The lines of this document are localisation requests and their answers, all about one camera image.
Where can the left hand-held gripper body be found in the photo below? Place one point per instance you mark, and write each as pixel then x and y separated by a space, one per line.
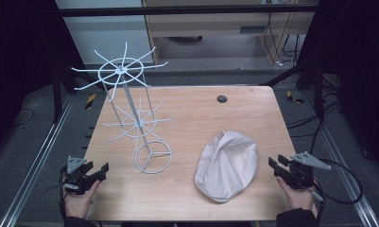
pixel 78 179

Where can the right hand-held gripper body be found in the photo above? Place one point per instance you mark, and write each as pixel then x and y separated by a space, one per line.
pixel 303 171

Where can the white cap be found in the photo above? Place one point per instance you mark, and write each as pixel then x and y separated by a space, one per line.
pixel 228 165

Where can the person's left hand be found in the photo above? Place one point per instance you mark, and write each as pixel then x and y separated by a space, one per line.
pixel 78 203

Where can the person's right hand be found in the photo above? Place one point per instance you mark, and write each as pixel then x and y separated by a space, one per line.
pixel 299 198

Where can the yellow black tape strip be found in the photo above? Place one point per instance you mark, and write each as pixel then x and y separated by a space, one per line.
pixel 90 101
pixel 292 97

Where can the black metal stand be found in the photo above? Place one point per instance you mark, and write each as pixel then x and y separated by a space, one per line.
pixel 56 94
pixel 318 91

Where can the dark curtain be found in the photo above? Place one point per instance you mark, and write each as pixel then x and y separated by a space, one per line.
pixel 20 63
pixel 360 78

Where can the white cabinet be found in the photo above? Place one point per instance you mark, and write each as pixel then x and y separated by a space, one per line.
pixel 108 34

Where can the aluminium floor rail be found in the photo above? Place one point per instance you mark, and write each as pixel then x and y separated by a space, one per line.
pixel 42 151
pixel 341 157

